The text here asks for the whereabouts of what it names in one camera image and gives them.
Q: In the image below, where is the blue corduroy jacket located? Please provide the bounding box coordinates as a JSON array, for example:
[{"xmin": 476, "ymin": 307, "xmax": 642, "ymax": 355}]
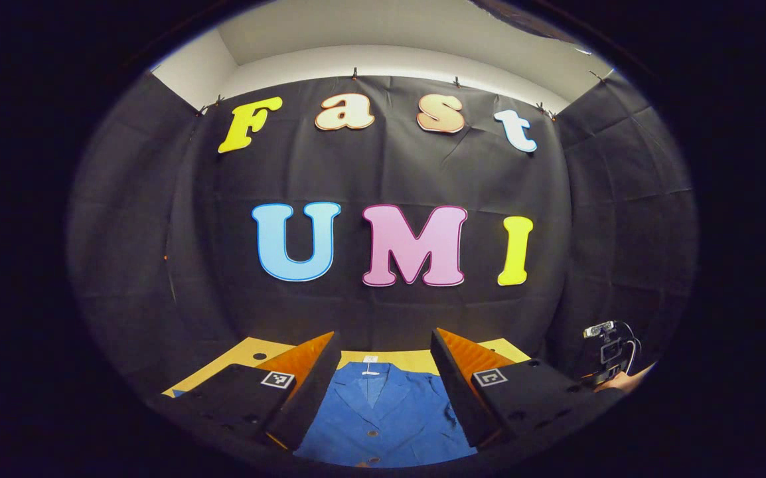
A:
[{"xmin": 171, "ymin": 362, "xmax": 478, "ymax": 469}]

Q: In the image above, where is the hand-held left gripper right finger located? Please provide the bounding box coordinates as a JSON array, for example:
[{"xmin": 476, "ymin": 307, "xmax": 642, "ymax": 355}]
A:
[{"xmin": 431, "ymin": 327, "xmax": 623, "ymax": 449}]

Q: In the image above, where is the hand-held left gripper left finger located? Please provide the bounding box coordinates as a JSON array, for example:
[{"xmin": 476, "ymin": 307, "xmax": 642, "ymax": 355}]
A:
[{"xmin": 161, "ymin": 331, "xmax": 343, "ymax": 452}]

